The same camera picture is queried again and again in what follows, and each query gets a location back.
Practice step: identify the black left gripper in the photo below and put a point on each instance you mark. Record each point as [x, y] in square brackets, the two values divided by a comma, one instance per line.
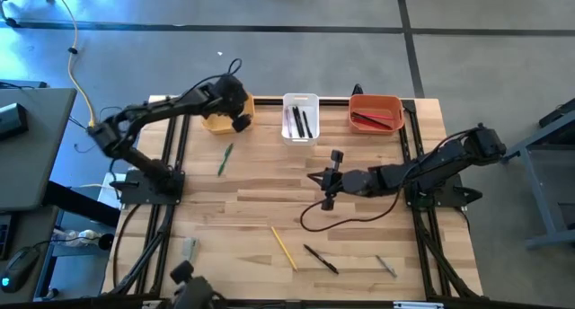
[229, 95]

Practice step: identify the black box device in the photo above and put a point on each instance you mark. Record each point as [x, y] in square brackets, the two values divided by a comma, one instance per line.
[11, 120]

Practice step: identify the black round object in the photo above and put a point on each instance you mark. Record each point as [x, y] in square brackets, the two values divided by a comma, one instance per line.
[106, 241]

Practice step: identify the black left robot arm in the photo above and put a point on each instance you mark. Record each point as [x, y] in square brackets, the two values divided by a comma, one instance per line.
[148, 111]

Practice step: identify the red pencil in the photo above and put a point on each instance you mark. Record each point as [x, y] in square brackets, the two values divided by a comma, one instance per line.
[379, 117]
[361, 124]

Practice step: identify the yellow pencil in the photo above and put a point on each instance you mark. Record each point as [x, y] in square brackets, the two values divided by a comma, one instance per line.
[284, 249]

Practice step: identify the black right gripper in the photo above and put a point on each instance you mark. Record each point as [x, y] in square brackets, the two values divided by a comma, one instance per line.
[341, 181]

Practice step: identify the white plastic bin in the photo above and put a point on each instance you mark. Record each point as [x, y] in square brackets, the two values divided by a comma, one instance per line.
[301, 141]

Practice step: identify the clear plastic bottle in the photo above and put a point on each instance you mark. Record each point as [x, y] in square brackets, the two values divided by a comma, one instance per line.
[85, 235]

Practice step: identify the white paper sheet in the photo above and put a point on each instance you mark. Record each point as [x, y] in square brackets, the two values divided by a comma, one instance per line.
[108, 188]

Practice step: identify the orange plastic bin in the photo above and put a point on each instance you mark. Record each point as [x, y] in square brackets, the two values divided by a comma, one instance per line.
[377, 103]

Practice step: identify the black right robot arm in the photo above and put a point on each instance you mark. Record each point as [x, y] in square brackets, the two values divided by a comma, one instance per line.
[431, 165]

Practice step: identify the grey crayon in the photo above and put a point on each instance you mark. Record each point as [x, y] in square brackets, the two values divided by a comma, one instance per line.
[386, 266]

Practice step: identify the black aluminium rig frame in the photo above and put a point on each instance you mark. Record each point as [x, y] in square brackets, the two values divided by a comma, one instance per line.
[269, 101]

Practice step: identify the black keyboard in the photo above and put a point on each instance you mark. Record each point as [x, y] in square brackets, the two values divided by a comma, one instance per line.
[4, 237]

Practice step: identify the green pen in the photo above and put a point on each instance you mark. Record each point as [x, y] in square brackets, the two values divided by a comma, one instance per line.
[225, 159]

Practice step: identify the black jointed device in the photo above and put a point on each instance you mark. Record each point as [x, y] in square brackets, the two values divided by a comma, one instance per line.
[195, 293]

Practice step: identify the grey desk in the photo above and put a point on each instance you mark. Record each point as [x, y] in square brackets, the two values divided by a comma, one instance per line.
[36, 165]

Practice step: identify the yellow plastic bin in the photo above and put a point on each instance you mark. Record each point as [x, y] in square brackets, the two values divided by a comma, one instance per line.
[215, 122]

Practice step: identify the black table clamp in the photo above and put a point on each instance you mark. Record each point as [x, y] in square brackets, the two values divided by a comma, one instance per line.
[357, 89]

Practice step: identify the grey metal bench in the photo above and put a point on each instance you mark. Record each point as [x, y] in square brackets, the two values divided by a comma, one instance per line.
[557, 239]

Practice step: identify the white label strip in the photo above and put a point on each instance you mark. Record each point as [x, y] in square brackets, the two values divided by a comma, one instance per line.
[418, 305]

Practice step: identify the black computer mouse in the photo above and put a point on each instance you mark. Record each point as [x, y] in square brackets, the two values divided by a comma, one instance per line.
[18, 268]

